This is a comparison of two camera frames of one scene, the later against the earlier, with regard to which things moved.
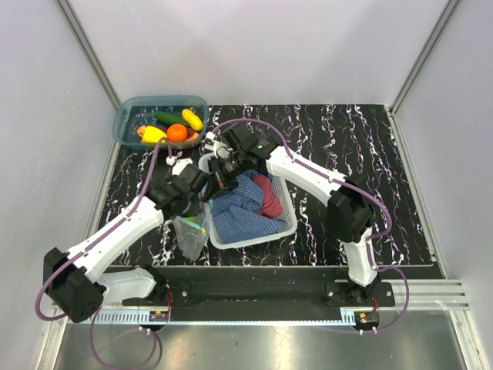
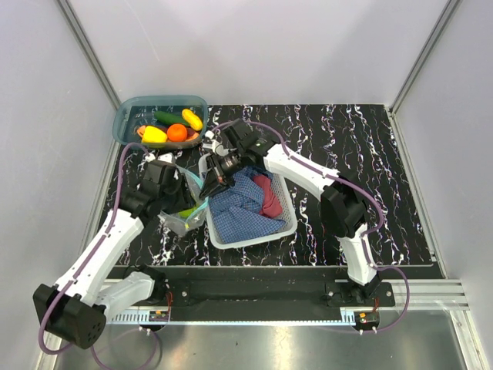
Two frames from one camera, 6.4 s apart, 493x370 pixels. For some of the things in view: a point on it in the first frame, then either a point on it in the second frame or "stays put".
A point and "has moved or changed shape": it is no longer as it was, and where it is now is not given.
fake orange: (176, 132) stays put
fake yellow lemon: (152, 135) stays put
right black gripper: (217, 185) stays put
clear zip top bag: (192, 233) has moved or changed shape
